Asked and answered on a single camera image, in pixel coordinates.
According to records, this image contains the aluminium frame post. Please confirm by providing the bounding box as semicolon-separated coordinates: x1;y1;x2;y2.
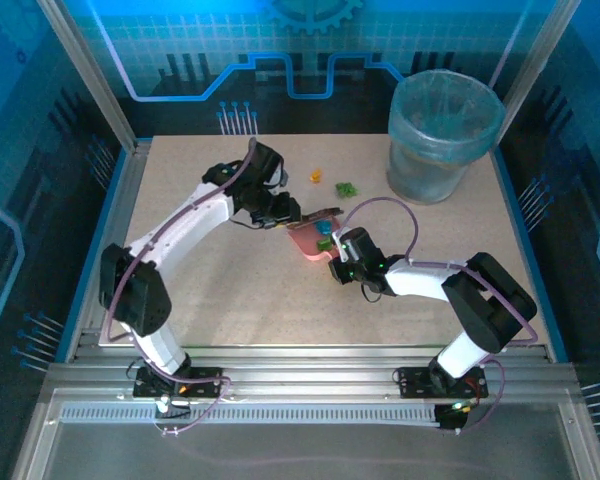
35;0;154;156
487;0;581;119

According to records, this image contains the black hand brush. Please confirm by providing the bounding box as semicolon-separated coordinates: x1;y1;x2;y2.
262;205;345;232

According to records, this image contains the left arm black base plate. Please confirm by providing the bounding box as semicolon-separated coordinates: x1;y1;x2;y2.
132;367;226;400

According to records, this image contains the aluminium front frame rail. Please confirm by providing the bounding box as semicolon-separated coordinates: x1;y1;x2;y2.
47;344;579;399

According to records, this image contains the left aluminium frame post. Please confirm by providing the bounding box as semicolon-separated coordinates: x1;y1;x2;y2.
35;0;154;156

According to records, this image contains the slotted grey cable duct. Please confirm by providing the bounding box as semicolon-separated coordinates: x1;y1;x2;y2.
59;405;444;427

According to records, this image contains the grey metal front panel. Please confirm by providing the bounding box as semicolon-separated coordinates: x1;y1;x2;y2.
9;389;600;480

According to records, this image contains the blue plastic bin liner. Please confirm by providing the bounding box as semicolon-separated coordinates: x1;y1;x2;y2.
388;69;507;164

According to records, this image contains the black connector box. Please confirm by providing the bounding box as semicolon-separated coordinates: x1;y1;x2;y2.
435;402;469;431

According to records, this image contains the aluminium side frame rail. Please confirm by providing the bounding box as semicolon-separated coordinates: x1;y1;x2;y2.
64;142;154;361

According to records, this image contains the pink plastic dustpan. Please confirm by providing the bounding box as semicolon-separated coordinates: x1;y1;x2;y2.
286;215;342;262

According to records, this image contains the translucent grey trash bin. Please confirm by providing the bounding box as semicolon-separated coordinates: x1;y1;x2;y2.
385;69;507;205

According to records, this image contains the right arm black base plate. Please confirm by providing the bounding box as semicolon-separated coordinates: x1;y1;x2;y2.
394;364;489;400

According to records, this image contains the right aluminium frame post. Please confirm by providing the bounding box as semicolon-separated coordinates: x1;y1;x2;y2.
487;0;581;119

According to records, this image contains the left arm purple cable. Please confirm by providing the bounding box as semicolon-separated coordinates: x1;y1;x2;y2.
102;138;259;437

